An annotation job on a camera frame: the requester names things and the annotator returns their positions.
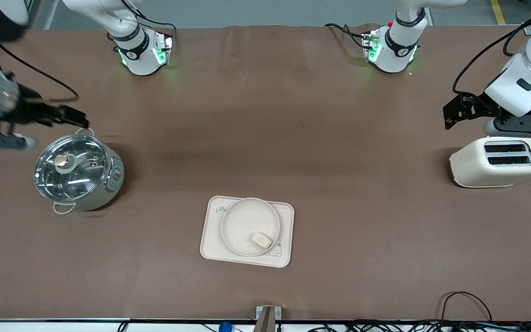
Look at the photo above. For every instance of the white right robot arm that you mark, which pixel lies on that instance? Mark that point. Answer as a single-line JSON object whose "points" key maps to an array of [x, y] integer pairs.
{"points": [[138, 60]]}

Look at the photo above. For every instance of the brown table cover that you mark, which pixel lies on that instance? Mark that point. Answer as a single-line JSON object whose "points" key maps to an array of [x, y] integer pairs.
{"points": [[339, 138]]}

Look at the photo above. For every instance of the glass pot lid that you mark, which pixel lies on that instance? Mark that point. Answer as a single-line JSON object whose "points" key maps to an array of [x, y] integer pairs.
{"points": [[72, 168]]}

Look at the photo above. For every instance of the pale green electric pot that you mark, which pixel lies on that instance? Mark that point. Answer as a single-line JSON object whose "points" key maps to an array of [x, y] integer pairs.
{"points": [[109, 184]]}

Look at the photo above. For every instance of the cream two-slot toaster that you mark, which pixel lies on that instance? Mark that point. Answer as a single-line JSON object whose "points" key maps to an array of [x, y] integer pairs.
{"points": [[473, 166]]}

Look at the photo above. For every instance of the round cream plate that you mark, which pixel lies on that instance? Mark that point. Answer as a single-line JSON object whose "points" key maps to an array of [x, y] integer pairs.
{"points": [[242, 221]]}

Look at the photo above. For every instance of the blue round object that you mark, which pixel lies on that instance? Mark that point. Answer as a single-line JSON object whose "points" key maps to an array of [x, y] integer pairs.
{"points": [[225, 327]]}

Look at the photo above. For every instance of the cream rabbit print tray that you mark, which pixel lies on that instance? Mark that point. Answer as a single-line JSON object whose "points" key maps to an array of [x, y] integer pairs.
{"points": [[210, 240]]}

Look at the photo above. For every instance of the aluminium frame profile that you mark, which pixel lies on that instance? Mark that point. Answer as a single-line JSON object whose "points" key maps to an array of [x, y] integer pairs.
{"points": [[35, 11], [530, 28]]}

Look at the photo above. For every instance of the metal table edge bracket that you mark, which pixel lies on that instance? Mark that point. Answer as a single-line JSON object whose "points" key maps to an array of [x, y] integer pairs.
{"points": [[268, 316]]}

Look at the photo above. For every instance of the small cream bun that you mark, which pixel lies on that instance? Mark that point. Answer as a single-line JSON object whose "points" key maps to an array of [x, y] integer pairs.
{"points": [[261, 240]]}

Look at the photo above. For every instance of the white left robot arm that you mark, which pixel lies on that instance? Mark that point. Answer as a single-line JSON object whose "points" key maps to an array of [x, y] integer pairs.
{"points": [[392, 55]]}

